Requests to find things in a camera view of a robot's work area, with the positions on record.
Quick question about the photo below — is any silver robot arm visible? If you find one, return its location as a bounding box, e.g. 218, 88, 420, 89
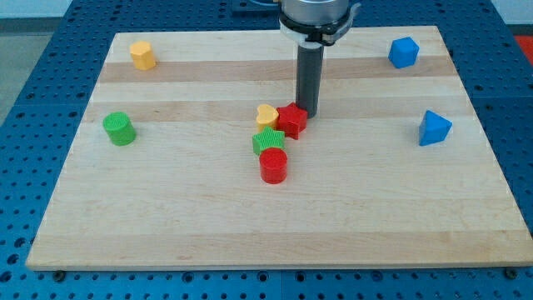
279, 0, 361, 49

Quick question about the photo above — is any blue triangle block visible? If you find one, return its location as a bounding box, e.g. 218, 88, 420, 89
419, 110, 452, 147

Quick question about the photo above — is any green star block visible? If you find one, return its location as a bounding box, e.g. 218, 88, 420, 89
252, 127, 285, 156

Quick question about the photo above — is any red cylinder block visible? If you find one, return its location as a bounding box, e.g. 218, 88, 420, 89
259, 147, 288, 184

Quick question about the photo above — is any yellow heart block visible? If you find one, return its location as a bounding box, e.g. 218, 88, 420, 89
256, 104, 279, 132

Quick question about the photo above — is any red star block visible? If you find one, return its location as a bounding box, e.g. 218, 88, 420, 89
276, 102, 307, 140

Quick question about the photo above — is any wooden board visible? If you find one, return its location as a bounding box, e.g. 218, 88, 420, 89
27, 26, 532, 271

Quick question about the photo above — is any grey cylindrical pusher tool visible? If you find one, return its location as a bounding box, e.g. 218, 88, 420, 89
296, 46, 324, 118

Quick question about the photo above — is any green cylinder block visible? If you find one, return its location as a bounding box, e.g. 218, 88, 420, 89
102, 112, 137, 146

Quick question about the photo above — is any yellow hexagon block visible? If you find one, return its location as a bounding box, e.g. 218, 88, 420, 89
130, 41, 157, 71

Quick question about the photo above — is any blue cube block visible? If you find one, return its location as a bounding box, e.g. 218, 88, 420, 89
388, 37, 420, 68

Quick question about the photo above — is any red object at edge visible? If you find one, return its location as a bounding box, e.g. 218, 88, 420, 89
515, 35, 533, 64

